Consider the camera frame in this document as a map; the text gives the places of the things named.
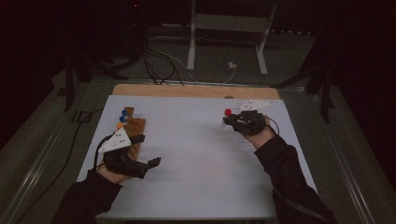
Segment metal floor rail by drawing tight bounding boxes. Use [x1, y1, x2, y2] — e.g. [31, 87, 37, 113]
[90, 77, 307, 92]
[307, 90, 379, 224]
[0, 118, 68, 224]

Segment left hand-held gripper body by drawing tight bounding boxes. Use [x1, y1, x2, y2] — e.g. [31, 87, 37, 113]
[97, 127, 150, 180]

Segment white cable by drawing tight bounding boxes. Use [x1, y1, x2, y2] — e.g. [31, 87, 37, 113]
[148, 35, 237, 85]

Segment black floor socket frame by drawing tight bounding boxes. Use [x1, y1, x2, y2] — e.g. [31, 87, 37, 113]
[70, 110, 93, 124]

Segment person's left hand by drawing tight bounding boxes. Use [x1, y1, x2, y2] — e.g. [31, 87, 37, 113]
[96, 161, 133, 185]

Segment black floor cable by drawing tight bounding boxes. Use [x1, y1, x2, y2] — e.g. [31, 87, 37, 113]
[13, 106, 106, 224]

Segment black cable bundle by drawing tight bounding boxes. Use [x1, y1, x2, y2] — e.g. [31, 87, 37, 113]
[141, 46, 185, 87]

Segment white table mat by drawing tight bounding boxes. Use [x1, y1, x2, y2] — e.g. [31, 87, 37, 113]
[76, 94, 318, 220]

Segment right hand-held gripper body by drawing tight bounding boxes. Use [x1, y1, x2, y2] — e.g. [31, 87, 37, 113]
[233, 98, 276, 136]

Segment person's right hand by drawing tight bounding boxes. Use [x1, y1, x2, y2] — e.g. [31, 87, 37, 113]
[245, 115, 277, 150]

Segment white metal stand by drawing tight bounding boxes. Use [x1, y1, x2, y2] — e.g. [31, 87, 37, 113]
[186, 0, 278, 77]

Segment right hand-held gripper black cable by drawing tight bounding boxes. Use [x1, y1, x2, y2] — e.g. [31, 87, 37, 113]
[265, 116, 280, 136]

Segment red cap test tube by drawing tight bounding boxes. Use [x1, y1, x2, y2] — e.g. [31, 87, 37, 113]
[220, 107, 233, 129]

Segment wooden test tube rack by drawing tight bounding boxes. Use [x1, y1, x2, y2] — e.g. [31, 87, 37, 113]
[116, 106, 148, 161]

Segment black stand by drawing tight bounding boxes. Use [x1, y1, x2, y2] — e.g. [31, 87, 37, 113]
[64, 52, 130, 112]
[270, 27, 335, 124]

